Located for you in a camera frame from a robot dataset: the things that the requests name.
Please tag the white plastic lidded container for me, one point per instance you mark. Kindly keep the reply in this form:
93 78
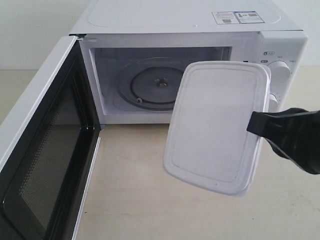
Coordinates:
208 144

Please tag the white microwave oven body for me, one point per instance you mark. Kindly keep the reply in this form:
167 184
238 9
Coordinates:
116 33

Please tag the white microwave door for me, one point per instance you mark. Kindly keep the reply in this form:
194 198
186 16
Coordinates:
48 144

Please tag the glass turntable plate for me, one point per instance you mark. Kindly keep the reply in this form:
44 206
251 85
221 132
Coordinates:
151 83

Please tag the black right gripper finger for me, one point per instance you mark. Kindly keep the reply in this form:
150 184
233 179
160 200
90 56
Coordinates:
277 125

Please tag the upper white control knob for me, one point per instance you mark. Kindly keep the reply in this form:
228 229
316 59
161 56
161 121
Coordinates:
280 72

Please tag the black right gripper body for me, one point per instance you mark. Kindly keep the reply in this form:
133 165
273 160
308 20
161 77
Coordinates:
303 149

